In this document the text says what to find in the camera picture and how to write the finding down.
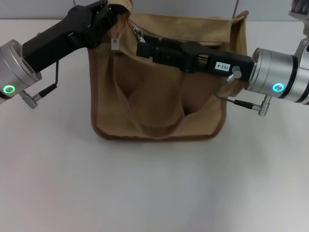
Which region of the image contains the right gripper cable with plugs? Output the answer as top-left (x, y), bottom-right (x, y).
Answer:
top-left (214, 66), bottom-right (270, 117)

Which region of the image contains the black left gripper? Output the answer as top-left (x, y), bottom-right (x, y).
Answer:
top-left (23, 0), bottom-right (131, 72)

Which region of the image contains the left gripper cable with plugs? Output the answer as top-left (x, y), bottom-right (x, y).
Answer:
top-left (20, 60), bottom-right (60, 110)

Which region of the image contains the silver metal zipper pull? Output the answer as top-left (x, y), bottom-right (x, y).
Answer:
top-left (132, 26), bottom-right (146, 44)

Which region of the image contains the gripper cable with plugs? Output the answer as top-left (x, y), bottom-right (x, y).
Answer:
top-left (20, 60), bottom-right (60, 110)
top-left (214, 66), bottom-right (270, 117)

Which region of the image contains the khaki canvas food bag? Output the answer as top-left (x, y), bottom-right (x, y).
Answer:
top-left (87, 0), bottom-right (249, 141)

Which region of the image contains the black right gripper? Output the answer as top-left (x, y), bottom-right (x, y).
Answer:
top-left (136, 35), bottom-right (254, 82)

